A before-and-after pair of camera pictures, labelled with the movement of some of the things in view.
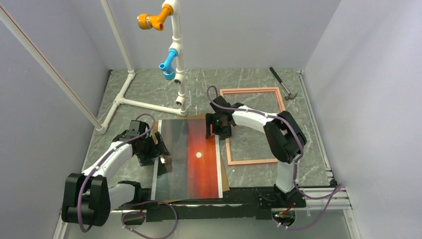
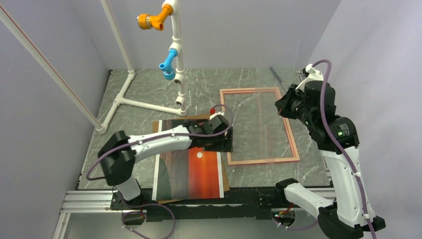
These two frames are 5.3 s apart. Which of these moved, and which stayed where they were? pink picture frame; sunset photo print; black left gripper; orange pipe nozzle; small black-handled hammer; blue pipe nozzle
Moved: black left gripper
Stayed: blue pipe nozzle; sunset photo print; pink picture frame; small black-handled hammer; orange pipe nozzle
